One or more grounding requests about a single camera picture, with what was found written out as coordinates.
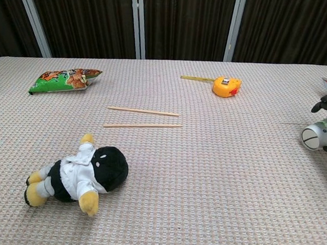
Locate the white paper cup blue flowers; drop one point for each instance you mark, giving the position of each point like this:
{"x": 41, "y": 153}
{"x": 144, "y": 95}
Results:
{"x": 313, "y": 137}

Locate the dark brown curtain panel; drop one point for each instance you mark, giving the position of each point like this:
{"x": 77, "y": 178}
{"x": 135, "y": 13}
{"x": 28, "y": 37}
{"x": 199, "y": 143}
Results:
{"x": 7, "y": 18}
{"x": 187, "y": 25}
{"x": 86, "y": 19}
{"x": 289, "y": 27}

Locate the yellow tape measure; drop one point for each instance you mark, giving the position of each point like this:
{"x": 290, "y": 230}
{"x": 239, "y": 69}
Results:
{"x": 225, "y": 88}

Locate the beige waffle tablecloth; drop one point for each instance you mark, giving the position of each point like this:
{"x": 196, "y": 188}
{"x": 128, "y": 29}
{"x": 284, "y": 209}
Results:
{"x": 193, "y": 184}

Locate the wooden chopstick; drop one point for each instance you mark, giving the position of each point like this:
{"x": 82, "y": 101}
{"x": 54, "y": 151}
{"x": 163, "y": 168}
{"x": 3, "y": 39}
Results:
{"x": 141, "y": 125}
{"x": 142, "y": 111}

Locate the black plush doll white coat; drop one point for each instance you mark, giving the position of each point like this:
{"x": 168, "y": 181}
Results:
{"x": 95, "y": 168}

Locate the green snack bag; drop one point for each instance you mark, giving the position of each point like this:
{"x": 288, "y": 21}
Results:
{"x": 58, "y": 81}

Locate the grey partition frame post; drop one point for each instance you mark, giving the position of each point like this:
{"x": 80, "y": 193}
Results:
{"x": 135, "y": 22}
{"x": 235, "y": 27}
{"x": 35, "y": 22}

